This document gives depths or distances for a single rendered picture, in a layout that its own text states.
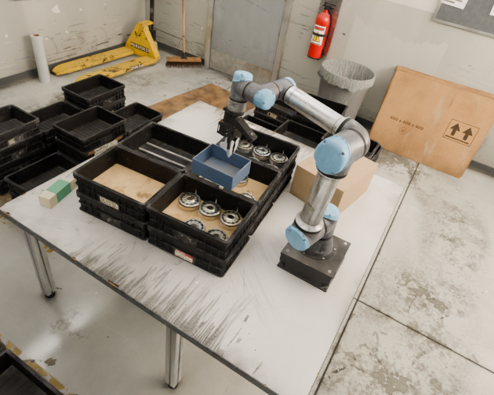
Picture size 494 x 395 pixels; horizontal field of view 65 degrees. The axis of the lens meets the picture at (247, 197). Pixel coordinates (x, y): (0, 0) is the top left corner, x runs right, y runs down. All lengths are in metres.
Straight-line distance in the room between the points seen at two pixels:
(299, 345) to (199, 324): 0.39
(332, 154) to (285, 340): 0.75
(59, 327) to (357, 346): 1.72
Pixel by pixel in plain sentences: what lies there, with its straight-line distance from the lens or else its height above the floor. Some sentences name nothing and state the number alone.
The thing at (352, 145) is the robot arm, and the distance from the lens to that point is 1.32.
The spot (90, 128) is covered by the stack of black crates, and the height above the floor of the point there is 0.49.
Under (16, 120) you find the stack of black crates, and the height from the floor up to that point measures 0.49.
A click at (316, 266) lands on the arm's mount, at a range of 1.73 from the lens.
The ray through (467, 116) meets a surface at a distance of 4.40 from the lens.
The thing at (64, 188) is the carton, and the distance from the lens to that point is 2.11.
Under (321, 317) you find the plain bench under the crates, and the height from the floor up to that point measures 0.70.
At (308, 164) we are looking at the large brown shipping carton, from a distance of 2.15.
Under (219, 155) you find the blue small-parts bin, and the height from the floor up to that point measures 1.09.
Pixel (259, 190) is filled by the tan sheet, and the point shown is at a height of 0.83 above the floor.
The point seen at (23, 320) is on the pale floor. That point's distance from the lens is 2.57.
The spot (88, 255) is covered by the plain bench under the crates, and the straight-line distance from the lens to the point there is 1.83.
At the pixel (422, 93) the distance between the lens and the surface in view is 4.38.
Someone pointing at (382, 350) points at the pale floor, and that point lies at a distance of 2.62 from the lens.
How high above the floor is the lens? 2.05
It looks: 39 degrees down
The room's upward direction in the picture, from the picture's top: 11 degrees clockwise
